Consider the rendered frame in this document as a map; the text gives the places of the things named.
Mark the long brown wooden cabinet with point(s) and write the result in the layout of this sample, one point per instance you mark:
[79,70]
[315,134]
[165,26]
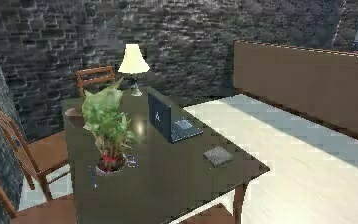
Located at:
[303,86]

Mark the dark brown dining table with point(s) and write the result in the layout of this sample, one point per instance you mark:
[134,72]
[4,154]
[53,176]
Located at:
[173,180]

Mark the cream shade table lamp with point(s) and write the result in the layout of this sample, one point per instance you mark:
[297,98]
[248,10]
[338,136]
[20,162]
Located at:
[133,61]

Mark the green potted house plant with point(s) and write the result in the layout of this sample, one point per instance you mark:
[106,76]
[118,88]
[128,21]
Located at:
[107,126]

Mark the blue pen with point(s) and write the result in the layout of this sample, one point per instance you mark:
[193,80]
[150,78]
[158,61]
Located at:
[92,177]

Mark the small dark patterned card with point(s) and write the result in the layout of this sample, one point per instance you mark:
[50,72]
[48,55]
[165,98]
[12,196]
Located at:
[132,160]

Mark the dark blue open laptop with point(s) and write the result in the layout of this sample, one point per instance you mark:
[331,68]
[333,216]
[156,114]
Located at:
[168,121]

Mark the brown wooden chair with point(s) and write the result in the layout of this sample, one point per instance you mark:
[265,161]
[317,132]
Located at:
[37,211]
[37,156]
[95,77]

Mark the grey square book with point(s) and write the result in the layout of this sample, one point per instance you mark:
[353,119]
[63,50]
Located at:
[218,155]

